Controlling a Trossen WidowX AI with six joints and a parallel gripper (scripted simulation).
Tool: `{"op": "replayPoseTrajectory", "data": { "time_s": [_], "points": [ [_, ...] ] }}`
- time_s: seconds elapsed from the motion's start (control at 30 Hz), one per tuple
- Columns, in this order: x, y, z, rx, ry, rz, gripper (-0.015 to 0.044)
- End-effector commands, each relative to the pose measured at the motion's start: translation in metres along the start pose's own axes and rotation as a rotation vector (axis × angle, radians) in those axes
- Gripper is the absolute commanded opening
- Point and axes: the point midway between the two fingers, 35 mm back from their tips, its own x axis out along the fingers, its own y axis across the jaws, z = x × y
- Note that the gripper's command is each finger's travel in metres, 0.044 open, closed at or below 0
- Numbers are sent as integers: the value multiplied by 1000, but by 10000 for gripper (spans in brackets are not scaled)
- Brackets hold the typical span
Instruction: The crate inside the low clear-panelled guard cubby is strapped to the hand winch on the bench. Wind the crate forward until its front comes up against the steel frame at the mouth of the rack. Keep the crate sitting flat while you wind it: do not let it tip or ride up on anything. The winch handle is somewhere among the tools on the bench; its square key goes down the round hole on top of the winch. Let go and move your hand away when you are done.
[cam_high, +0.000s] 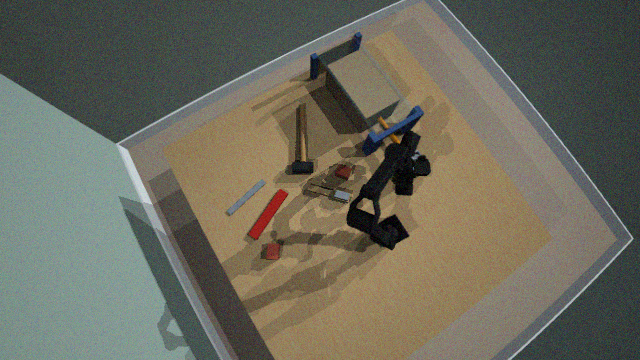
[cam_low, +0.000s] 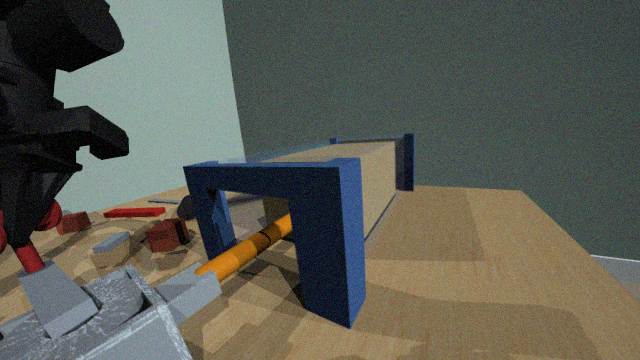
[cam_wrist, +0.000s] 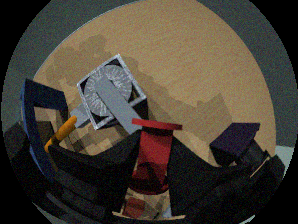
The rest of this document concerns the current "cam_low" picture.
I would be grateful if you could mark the dark blue rectangular frame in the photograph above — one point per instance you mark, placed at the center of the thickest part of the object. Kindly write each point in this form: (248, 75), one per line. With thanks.
(321, 213)

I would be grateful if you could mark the wooden-handled mallet with black head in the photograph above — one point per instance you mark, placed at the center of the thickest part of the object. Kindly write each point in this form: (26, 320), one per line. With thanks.
(185, 209)

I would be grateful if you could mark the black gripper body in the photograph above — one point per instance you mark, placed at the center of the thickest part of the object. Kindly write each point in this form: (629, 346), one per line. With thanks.
(36, 119)

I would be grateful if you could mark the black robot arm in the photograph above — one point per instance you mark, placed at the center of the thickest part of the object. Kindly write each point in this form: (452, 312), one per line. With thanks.
(45, 35)

